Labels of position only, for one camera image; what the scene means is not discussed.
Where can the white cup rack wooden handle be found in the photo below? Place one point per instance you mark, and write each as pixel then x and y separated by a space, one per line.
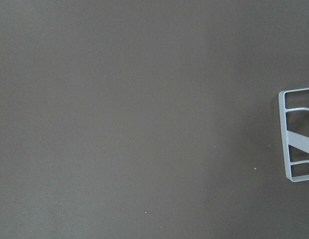
pixel 290 138

